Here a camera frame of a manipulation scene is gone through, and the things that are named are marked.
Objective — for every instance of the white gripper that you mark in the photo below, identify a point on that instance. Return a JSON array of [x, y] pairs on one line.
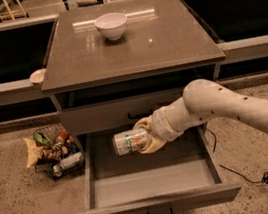
[[159, 125]]

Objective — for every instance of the silver green 7up can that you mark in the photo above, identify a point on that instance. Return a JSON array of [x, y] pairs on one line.
[[130, 141]]

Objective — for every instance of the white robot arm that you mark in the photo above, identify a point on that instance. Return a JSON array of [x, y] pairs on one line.
[[202, 100]]

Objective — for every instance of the open grey middle drawer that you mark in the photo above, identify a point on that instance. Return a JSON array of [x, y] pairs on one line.
[[183, 175]]

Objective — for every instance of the closed grey upper drawer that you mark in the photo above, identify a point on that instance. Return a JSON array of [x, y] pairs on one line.
[[113, 114]]

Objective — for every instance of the grey drawer cabinet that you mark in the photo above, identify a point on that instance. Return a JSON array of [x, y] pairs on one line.
[[163, 47]]

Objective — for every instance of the clear plastic bottle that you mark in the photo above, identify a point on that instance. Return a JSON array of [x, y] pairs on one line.
[[67, 163]]

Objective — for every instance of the red capped bottle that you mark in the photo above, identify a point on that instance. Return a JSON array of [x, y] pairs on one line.
[[62, 137]]

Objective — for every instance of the green snack bag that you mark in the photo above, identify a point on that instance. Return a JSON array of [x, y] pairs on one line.
[[42, 139]]

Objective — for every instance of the white ceramic bowl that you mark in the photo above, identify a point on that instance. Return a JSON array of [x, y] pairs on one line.
[[111, 26]]

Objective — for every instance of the yellow chip bag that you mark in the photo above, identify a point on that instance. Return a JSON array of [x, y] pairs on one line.
[[34, 152]]

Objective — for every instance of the small round white dish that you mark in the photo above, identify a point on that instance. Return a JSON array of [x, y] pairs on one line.
[[37, 76]]

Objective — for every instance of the black upper drawer handle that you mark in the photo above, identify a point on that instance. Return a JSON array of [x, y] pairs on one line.
[[144, 114]]

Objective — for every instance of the black wire basket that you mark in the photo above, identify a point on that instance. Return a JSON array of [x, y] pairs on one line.
[[54, 153]]

